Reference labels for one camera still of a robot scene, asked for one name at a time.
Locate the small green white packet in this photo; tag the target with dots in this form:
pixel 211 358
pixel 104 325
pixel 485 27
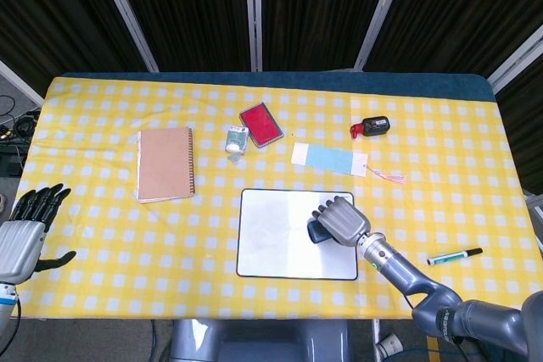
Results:
pixel 236 140

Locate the red ink stamp pad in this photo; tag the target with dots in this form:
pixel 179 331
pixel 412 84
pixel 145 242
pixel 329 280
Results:
pixel 260 124

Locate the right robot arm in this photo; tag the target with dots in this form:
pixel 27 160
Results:
pixel 424 281

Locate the brown spiral notebook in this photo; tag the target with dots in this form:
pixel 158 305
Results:
pixel 164 164

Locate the black bottle red cap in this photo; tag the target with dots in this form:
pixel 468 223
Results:
pixel 371 126

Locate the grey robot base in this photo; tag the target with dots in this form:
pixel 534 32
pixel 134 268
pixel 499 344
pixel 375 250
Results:
pixel 259 341

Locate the yellow white checkered tablecloth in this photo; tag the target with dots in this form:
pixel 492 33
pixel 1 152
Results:
pixel 127 252

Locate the green white marker pen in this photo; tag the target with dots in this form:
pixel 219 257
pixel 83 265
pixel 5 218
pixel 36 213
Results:
pixel 454 256

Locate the dark blue eraser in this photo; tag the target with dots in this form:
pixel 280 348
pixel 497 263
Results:
pixel 319 231

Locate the black folding screen panels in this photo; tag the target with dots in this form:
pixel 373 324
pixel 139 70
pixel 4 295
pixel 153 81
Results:
pixel 318 10

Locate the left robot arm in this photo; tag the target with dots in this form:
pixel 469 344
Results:
pixel 6 307

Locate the white whiteboard black frame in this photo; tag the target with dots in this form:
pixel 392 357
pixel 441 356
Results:
pixel 280 239

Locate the blue white bookmark with tassel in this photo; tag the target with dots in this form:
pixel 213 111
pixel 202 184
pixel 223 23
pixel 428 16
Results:
pixel 328 159

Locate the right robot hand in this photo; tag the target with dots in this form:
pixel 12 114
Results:
pixel 341 223

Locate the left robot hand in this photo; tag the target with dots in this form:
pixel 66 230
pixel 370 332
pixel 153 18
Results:
pixel 25 235

